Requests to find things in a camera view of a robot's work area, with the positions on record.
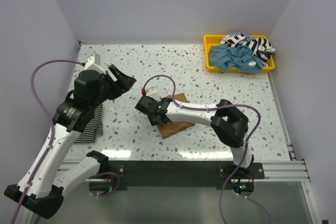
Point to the blue tank top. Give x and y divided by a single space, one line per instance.
224 58

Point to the black white striped tank top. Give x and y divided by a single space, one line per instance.
93 129

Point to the yellow plastic bin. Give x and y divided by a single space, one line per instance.
214 40

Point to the aluminium frame rail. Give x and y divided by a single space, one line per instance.
291 171

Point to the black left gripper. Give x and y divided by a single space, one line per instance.
124 82

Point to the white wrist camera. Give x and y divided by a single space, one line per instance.
151 92
95 62

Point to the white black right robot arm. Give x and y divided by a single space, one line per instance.
228 122

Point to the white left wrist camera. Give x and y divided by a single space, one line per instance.
95 62

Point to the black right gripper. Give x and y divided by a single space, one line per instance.
152 123

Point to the navy white striped tank top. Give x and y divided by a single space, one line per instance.
261 47

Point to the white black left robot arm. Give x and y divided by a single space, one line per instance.
39 191

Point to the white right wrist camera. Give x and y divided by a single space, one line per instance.
151 92

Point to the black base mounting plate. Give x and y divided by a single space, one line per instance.
119 175

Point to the tan tank top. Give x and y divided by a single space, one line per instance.
169 129

